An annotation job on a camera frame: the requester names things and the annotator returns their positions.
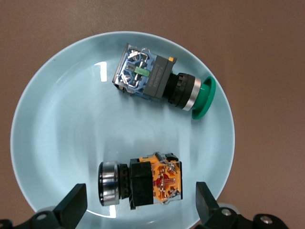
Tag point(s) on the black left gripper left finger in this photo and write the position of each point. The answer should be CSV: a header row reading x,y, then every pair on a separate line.
x,y
71,205

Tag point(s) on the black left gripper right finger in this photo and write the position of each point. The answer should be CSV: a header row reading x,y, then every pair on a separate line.
x,y
209,210

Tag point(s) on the light blue round plate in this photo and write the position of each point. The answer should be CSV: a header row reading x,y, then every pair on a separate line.
x,y
71,131

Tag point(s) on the green push button switch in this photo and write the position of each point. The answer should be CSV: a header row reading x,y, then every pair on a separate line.
x,y
157,78

